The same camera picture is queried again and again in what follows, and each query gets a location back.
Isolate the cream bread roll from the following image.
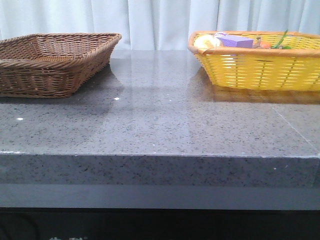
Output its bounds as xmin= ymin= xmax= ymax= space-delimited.
xmin=193 ymin=34 xmax=222 ymax=49

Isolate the white curtain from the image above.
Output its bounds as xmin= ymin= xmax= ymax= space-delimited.
xmin=0 ymin=0 xmax=320 ymax=51

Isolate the purple block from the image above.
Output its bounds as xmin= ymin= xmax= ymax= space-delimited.
xmin=217 ymin=35 xmax=254 ymax=49

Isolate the brown wicker basket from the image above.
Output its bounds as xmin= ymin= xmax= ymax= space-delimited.
xmin=0 ymin=32 xmax=122 ymax=98

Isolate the orange toy carrot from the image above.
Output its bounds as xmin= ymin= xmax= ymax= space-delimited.
xmin=252 ymin=36 xmax=272 ymax=49

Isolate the yellow woven basket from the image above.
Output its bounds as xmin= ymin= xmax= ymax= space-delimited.
xmin=188 ymin=31 xmax=320 ymax=92

